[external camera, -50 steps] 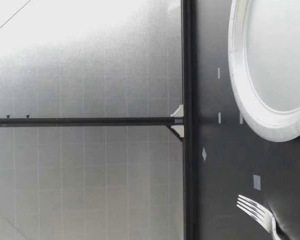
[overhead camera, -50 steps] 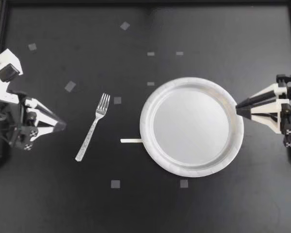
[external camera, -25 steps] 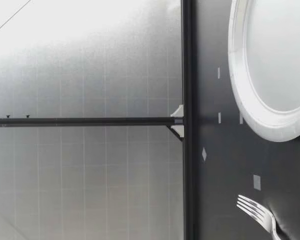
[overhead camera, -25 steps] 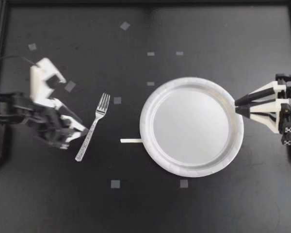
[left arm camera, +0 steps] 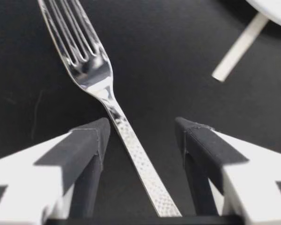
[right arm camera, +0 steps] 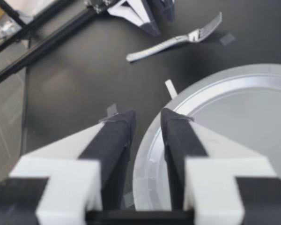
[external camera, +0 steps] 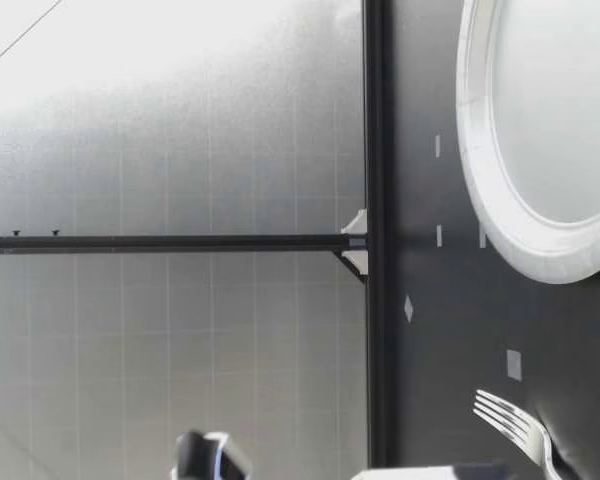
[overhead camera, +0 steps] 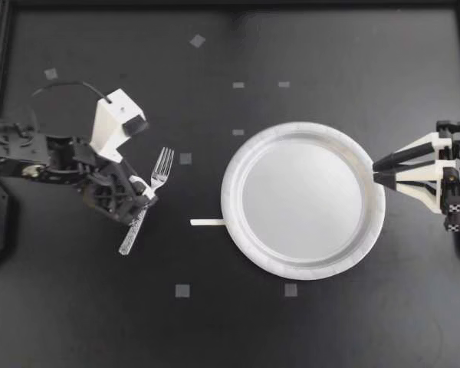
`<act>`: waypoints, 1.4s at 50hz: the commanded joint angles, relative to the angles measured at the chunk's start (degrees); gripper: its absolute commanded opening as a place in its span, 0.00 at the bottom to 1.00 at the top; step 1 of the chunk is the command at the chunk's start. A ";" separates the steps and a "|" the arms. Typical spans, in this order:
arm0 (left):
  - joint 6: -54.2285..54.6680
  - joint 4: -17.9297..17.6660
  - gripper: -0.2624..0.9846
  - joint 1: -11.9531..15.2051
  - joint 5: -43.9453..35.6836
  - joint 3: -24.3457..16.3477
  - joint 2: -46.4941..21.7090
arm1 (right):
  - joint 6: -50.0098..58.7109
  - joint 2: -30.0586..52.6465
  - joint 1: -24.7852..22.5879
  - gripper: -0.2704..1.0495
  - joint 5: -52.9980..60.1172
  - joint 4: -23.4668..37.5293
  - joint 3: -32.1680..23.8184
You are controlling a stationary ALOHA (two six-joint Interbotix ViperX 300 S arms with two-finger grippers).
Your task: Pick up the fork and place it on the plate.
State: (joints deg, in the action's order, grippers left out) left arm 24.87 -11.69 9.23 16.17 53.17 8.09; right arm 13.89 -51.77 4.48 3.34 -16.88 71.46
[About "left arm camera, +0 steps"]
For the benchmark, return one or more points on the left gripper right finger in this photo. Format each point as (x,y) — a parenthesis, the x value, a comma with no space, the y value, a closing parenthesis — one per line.
(224,168)

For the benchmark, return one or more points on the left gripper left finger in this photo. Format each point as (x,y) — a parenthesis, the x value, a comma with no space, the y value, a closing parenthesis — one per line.
(61,164)

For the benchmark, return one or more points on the white round plate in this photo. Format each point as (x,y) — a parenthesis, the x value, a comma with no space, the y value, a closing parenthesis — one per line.
(278,9)

